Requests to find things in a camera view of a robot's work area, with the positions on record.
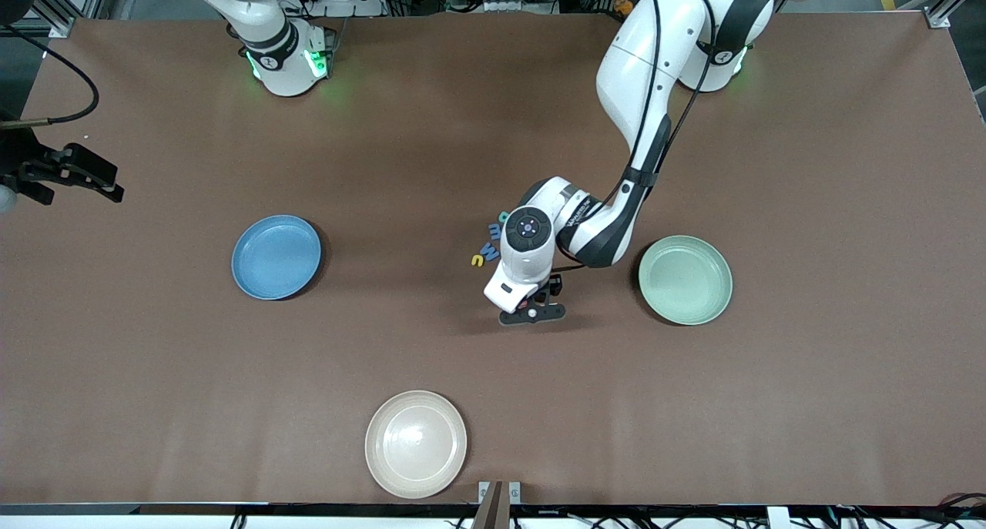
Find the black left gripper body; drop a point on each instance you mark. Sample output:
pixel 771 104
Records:
pixel 551 286

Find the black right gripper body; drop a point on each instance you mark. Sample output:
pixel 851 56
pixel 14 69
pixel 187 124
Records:
pixel 21 162

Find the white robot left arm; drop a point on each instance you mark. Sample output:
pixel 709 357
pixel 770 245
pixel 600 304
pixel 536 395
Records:
pixel 639 59

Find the blue foam capital M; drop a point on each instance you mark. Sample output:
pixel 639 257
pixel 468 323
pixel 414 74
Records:
pixel 489 251

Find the green round plate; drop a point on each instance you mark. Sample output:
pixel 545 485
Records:
pixel 685 280

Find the blue round plate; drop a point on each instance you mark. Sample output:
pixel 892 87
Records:
pixel 276 257

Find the beige round plate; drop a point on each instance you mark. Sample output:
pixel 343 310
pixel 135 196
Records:
pixel 416 444

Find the small white power strip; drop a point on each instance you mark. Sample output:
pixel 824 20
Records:
pixel 508 4

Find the pile of orange objects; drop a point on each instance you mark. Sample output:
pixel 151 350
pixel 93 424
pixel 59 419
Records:
pixel 622 5

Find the aluminium frame corner post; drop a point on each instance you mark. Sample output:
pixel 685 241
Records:
pixel 936 17
pixel 62 27

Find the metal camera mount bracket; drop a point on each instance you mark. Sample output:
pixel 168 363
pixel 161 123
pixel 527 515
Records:
pixel 499 513

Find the white table frame rail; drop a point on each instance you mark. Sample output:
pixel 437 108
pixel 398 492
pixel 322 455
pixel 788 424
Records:
pixel 115 523

